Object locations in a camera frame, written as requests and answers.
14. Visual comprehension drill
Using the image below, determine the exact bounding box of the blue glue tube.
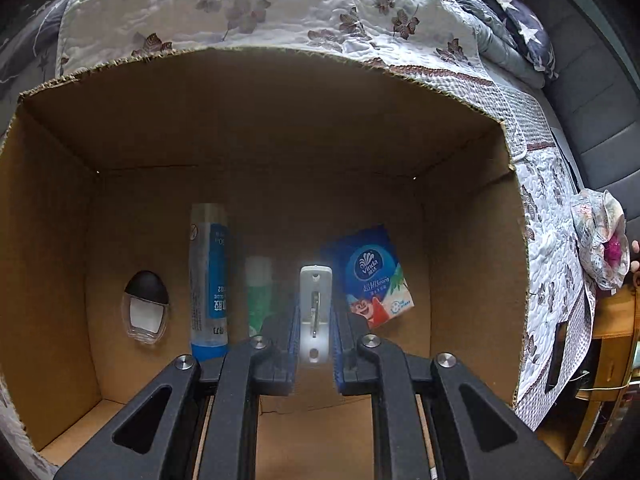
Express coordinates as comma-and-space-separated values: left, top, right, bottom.
189, 203, 230, 361

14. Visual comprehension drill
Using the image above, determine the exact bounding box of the grey upholstered headboard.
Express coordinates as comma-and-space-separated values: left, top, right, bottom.
520, 0, 640, 201

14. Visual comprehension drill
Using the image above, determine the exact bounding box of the magenta fabric piece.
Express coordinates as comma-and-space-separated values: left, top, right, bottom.
602, 237, 630, 266

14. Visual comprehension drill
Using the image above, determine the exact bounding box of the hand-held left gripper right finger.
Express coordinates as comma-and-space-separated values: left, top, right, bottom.
331, 305, 578, 480

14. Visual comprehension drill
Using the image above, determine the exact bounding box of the green and white tube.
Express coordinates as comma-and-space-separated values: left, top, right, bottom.
245, 256, 275, 338

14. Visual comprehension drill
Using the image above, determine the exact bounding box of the small black phone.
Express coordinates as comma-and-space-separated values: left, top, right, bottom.
545, 320, 568, 395

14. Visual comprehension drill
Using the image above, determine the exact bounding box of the blue tissue pack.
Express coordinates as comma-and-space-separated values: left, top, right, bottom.
327, 225, 416, 330

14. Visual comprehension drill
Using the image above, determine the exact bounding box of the floral cloth bundle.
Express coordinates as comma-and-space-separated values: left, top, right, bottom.
570, 187, 631, 291

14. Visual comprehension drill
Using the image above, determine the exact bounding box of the white plastic hook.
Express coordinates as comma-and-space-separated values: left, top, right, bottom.
298, 264, 333, 363

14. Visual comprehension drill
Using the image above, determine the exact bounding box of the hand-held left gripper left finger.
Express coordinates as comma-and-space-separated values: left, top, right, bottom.
52, 305, 301, 480

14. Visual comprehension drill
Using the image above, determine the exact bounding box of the clear black-capped bottle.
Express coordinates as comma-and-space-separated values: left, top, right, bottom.
121, 270, 171, 345

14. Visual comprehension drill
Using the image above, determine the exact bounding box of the grey duvet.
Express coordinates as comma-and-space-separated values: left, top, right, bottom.
470, 10, 546, 91

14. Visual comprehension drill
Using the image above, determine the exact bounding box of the brown cardboard box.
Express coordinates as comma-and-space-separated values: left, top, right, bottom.
0, 46, 531, 466

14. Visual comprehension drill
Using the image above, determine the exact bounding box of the navy star print pillow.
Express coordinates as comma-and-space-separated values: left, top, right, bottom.
480, 0, 558, 81

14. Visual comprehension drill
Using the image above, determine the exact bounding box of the wooden nightstand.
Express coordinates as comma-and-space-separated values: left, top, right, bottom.
565, 285, 640, 466

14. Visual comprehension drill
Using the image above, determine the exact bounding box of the large floral quilted bedspread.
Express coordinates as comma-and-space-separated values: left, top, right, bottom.
0, 145, 598, 480

